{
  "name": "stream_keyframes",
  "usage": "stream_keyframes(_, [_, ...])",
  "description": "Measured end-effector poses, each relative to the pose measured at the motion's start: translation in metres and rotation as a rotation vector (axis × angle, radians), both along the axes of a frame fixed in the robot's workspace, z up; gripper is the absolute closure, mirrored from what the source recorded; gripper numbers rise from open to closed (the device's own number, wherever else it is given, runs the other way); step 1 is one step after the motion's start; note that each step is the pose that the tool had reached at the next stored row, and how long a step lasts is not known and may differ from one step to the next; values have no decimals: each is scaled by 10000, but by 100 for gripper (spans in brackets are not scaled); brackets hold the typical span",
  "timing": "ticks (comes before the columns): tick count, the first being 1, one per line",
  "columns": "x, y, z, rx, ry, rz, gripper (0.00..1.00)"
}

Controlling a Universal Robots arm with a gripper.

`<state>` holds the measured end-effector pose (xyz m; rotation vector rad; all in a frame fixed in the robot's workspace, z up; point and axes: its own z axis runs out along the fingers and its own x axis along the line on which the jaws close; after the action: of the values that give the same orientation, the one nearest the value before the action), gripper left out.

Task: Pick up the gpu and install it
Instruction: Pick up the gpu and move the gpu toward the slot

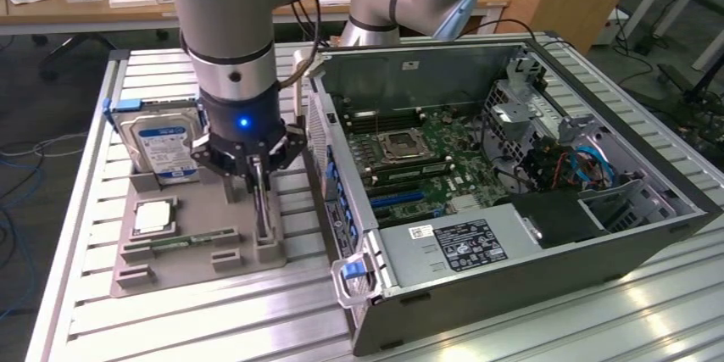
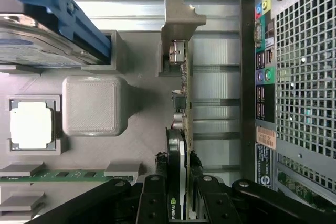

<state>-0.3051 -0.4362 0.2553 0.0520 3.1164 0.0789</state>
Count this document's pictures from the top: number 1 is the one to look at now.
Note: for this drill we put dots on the graphics card with metal bracket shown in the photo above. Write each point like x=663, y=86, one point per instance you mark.
x=264, y=218

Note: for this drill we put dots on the grey power supply with label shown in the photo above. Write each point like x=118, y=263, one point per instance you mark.
x=407, y=264

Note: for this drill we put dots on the installed RAM stick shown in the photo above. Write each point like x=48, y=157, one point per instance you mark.
x=410, y=172

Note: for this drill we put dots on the black chair base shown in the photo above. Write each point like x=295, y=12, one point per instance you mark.
x=62, y=50

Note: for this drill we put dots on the blue case latch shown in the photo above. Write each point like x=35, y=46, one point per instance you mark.
x=352, y=271

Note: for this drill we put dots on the black equipment stand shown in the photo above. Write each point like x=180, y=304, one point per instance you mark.
x=699, y=86

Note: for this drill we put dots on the metal disk bay cage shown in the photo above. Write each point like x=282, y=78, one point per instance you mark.
x=510, y=120

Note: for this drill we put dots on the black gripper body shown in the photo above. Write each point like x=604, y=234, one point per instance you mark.
x=243, y=124

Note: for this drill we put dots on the metal CPU socket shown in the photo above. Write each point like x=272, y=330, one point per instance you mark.
x=404, y=146

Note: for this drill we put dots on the green motherboard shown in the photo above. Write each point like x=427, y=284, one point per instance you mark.
x=458, y=171

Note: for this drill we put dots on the silver CPU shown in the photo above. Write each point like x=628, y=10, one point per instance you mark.
x=154, y=218

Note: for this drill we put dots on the open black PC case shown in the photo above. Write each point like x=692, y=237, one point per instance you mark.
x=510, y=294

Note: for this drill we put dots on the blue expansion slot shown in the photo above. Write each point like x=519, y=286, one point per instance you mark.
x=396, y=200

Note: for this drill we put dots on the grey parts rack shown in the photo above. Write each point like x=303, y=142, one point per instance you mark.
x=192, y=260

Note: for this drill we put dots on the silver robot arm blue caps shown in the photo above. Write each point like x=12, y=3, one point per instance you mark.
x=226, y=18

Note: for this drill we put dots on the white desk frame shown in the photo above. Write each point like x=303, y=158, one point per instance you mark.
x=682, y=1

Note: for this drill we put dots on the hard disk with blue bracket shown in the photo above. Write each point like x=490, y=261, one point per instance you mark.
x=162, y=146

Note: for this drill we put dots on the silver chipset heatsink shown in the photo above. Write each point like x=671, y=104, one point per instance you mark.
x=467, y=204

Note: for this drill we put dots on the green RAM stick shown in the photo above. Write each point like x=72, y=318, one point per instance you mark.
x=192, y=240

